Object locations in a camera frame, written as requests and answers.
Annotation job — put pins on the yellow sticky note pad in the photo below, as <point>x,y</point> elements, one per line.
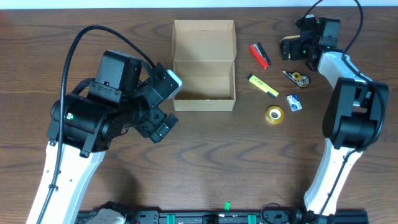
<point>295,43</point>

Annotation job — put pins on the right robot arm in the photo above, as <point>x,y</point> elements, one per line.
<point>354,116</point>

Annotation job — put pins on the clear adhesive tape roll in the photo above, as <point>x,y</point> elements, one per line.
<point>274,115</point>

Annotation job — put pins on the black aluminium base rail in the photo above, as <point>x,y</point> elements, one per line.
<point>272,213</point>

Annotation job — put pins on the correction tape dispenser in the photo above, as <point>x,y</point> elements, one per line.
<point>297,78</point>

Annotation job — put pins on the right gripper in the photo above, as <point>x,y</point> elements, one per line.
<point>292,50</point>

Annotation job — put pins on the brown cardboard box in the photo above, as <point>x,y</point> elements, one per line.
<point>204,53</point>

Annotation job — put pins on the yellow highlighter marker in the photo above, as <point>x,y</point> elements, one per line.
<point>262,86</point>

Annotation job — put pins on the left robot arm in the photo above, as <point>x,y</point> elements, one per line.
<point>126,93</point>

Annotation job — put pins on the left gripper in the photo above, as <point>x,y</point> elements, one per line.
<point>154,121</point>

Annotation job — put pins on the small green clip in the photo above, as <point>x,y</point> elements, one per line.
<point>227,206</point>

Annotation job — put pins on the small blue staples box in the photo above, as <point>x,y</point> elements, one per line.
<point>294,102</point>

